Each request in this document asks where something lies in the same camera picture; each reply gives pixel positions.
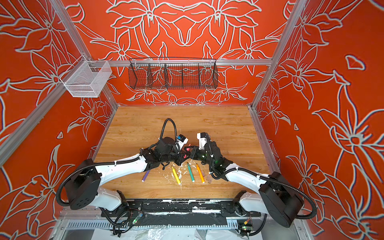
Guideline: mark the yellow marker pen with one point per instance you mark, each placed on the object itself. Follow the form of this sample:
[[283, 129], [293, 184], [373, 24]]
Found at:
[[176, 176]]

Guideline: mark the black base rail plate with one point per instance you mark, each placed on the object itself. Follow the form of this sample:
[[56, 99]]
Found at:
[[221, 207]]

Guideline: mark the purple marker pen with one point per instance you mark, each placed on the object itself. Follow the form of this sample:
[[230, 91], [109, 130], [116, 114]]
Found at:
[[145, 176]]

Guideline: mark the black wire basket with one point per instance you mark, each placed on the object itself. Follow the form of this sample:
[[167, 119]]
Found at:
[[173, 74]]

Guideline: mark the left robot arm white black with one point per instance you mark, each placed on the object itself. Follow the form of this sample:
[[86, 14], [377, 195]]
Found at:
[[84, 187]]

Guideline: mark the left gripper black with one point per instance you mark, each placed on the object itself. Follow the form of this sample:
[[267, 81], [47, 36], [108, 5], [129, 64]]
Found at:
[[181, 159]]

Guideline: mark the grey slotted cable duct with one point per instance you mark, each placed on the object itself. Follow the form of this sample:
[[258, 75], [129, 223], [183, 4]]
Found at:
[[105, 225]]

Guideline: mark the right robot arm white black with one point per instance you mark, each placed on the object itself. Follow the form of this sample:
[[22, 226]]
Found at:
[[276, 197]]

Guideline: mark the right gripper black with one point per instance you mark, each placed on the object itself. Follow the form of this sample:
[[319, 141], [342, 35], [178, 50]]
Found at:
[[194, 152]]

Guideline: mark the orange marker pen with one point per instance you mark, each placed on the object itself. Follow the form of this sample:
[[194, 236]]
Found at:
[[200, 173]]

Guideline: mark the green marker pen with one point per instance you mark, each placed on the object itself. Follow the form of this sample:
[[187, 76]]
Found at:
[[191, 172]]

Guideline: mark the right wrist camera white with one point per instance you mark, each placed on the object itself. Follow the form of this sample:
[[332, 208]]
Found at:
[[204, 141]]

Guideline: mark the clear plastic bin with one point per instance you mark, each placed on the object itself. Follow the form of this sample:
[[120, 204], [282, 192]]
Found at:
[[85, 81]]

